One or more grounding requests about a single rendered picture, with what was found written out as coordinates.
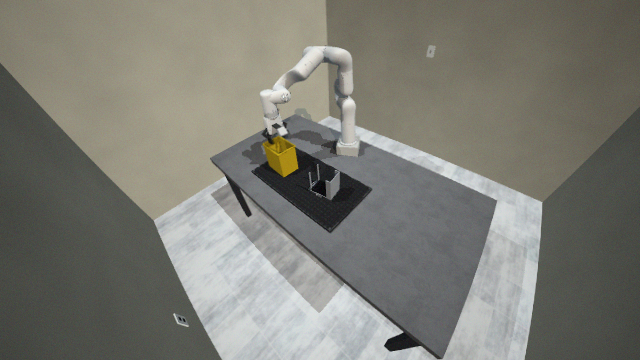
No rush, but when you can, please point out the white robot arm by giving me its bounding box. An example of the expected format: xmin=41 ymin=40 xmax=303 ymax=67
xmin=260 ymin=46 xmax=357 ymax=146

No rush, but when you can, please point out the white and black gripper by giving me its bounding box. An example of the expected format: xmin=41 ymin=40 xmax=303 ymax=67
xmin=262 ymin=114 xmax=287 ymax=144

